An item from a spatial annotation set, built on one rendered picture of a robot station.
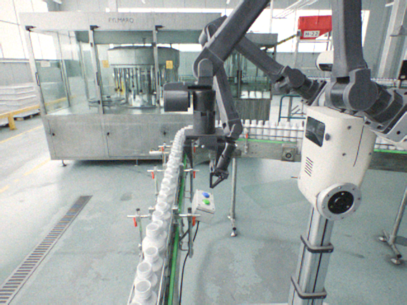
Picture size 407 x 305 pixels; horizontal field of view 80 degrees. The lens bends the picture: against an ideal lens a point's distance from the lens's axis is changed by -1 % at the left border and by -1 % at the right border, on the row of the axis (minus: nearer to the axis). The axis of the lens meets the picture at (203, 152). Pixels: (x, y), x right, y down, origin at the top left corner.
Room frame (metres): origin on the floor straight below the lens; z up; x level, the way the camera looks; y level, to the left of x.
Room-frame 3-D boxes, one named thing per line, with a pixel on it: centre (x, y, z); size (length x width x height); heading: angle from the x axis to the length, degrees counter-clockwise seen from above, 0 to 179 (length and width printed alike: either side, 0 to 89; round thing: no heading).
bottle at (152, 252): (0.56, 0.15, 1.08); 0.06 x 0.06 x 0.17
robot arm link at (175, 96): (0.61, 0.04, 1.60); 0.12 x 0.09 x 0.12; 94
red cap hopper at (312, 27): (7.06, -2.89, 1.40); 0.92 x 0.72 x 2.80; 74
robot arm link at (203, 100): (0.61, 0.00, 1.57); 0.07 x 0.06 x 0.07; 94
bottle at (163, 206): (0.80, 0.15, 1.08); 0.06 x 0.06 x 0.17
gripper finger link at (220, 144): (0.61, -0.02, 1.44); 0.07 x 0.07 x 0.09; 1
